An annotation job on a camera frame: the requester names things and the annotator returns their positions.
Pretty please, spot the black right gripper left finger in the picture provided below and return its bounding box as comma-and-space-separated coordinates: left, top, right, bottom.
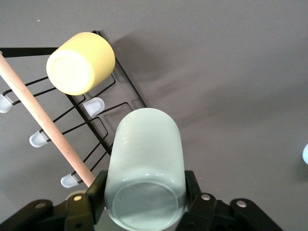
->
64, 170, 109, 231

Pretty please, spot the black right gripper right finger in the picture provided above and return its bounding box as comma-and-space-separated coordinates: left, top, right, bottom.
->
184, 170, 218, 231

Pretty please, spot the mint green plastic cup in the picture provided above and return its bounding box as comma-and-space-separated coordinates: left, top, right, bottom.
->
103, 107, 188, 231

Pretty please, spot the black wire cup holder rack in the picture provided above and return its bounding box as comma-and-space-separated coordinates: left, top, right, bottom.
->
0, 30, 149, 190

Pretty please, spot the yellow plastic cup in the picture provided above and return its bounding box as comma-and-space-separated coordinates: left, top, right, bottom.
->
45, 32, 116, 96

